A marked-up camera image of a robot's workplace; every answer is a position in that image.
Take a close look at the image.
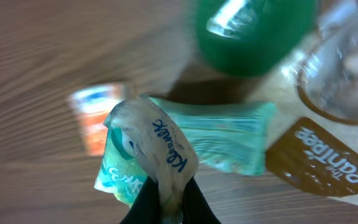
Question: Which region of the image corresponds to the orange tissue packet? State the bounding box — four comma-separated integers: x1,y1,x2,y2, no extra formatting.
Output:
67,82,127,156

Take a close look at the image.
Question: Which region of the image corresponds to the clear bagged bread pack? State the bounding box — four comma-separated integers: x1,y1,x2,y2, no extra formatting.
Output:
251,1,358,206

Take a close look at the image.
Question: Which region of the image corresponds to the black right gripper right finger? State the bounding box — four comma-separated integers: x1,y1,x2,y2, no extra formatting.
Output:
182,177,221,224

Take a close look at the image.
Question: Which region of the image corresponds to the green Kleenex tissue pack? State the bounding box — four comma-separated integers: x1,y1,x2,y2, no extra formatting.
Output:
94,96,199,223

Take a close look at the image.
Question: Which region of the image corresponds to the light green wipes packet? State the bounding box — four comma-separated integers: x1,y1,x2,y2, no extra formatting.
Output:
151,98,276,176

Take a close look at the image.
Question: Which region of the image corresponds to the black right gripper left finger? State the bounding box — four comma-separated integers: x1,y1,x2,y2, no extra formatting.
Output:
120,177,160,224

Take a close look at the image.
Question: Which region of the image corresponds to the green lidded jar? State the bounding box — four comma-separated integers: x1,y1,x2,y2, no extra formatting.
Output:
195,0,318,77

